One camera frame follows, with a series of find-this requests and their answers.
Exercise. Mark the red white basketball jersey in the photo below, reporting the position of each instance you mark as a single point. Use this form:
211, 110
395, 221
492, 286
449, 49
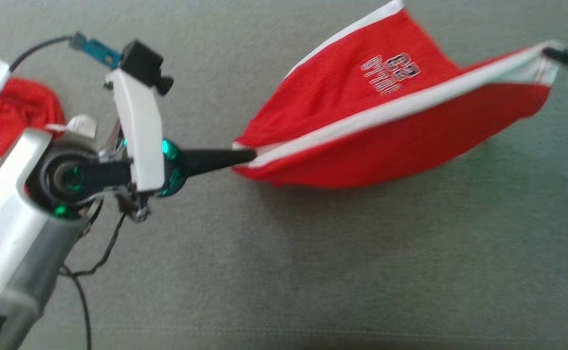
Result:
21, 112

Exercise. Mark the red Bulls basketball shorts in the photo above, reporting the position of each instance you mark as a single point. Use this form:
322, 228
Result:
361, 150

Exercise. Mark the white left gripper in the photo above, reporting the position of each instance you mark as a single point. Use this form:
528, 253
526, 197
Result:
143, 146

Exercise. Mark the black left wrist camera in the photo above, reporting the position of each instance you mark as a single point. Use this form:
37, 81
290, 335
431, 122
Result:
140, 61

